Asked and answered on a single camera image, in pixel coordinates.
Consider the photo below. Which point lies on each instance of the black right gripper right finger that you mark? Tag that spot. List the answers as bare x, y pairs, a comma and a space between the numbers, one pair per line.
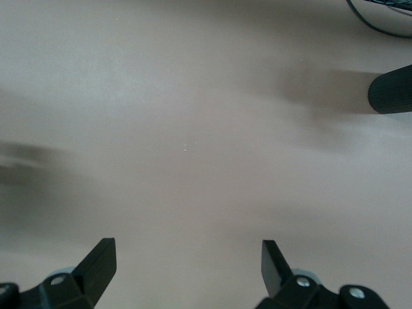
277, 273

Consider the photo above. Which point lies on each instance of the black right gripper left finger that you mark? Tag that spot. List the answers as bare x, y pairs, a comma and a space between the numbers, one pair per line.
90, 277

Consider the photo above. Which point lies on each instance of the black ribbed cylinder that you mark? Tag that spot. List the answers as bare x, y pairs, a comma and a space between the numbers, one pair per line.
392, 90

